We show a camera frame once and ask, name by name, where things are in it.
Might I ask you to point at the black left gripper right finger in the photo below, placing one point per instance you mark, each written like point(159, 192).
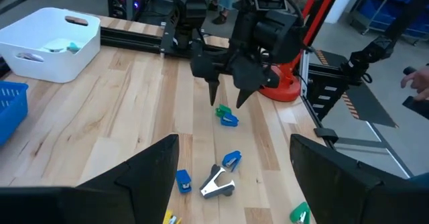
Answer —
point(362, 204)

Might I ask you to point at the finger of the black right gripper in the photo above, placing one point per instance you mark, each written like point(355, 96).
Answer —
point(204, 63)
point(254, 76)

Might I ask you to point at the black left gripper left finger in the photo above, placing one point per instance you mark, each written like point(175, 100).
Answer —
point(83, 207)

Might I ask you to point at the green mini stapler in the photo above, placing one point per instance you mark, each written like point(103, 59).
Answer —
point(296, 214)
point(222, 110)

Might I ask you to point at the blue mini stapler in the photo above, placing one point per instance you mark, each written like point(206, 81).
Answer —
point(234, 157)
point(231, 120)
point(182, 178)

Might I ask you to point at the yellow mini stapler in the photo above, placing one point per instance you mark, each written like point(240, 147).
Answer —
point(168, 217)

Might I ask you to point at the teal staple remover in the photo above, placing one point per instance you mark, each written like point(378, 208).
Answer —
point(73, 47)

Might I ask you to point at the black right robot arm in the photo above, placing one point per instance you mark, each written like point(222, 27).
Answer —
point(187, 12)

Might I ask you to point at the red desk lamp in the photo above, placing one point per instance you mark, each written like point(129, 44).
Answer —
point(285, 86)

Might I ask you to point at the black table clamp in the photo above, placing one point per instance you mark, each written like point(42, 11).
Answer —
point(326, 134)

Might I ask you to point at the black computer tower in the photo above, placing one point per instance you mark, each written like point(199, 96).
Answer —
point(129, 6)

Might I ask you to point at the black hazard striped mat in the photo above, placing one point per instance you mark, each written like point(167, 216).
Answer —
point(368, 106)

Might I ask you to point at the cart with blue bins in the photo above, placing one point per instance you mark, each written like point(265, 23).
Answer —
point(372, 6)

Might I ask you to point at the blue plastic basket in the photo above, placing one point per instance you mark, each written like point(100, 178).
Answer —
point(11, 116)

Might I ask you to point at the person's hand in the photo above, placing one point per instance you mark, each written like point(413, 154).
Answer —
point(419, 81)

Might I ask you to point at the white plastic bin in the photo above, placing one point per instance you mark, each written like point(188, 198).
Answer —
point(60, 66)

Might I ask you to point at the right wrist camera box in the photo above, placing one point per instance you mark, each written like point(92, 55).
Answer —
point(268, 2)

